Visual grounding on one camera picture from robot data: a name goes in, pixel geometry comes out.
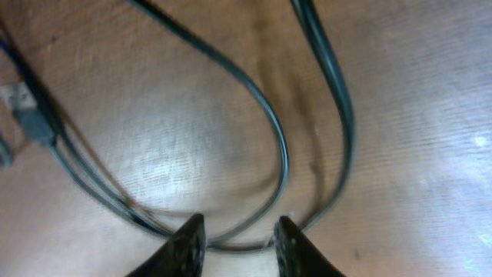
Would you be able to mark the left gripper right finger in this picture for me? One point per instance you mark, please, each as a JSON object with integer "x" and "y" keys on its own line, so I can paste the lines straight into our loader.
{"x": 297, "y": 256}

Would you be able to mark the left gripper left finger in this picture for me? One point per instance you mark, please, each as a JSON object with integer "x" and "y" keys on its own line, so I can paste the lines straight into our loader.
{"x": 181, "y": 256}

